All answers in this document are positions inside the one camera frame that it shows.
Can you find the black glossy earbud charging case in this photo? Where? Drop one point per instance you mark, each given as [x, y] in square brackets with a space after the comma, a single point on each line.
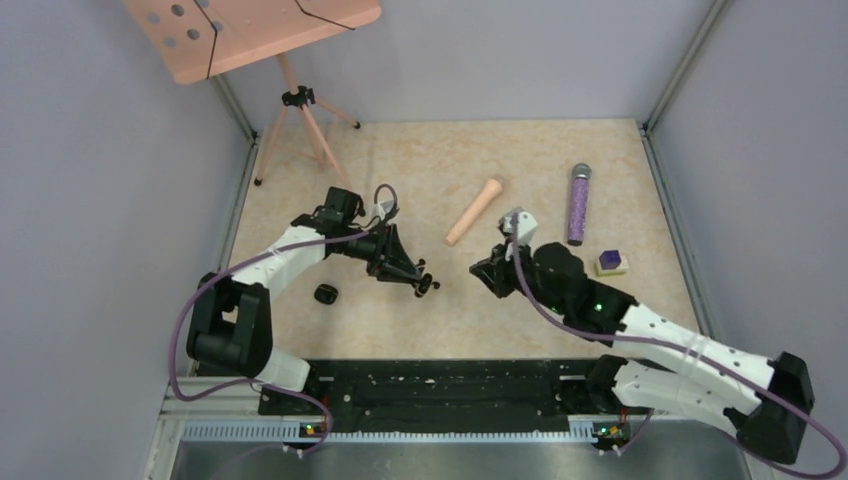
[425, 285]

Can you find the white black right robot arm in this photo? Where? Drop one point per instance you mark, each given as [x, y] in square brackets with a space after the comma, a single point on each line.
[763, 403]

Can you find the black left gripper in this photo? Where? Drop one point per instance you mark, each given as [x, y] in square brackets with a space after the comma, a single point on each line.
[390, 260]

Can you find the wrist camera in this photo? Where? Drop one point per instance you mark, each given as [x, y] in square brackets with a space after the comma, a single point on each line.
[385, 210]
[518, 226]

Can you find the purple glitter microphone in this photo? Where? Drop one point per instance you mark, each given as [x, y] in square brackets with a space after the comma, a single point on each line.
[581, 174]

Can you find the pink wooden flute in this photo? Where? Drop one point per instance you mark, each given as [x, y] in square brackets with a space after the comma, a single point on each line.
[491, 189]

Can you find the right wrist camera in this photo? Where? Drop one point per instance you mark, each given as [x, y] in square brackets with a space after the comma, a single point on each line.
[518, 226]

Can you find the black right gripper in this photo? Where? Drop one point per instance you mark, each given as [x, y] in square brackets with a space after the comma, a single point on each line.
[495, 270]

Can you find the black case lid piece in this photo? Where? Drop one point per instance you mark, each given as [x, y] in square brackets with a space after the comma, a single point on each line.
[326, 294]

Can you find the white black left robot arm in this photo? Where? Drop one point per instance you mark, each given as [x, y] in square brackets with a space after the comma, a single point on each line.
[231, 315]

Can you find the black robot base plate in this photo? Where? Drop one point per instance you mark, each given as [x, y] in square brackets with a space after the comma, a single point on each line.
[449, 396]

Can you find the grey slotted cable duct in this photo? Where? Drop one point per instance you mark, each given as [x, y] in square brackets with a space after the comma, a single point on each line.
[294, 432]

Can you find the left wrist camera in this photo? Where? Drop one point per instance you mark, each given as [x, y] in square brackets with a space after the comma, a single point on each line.
[385, 210]

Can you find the purple cube on block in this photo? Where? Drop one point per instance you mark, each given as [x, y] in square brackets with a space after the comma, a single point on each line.
[611, 263]

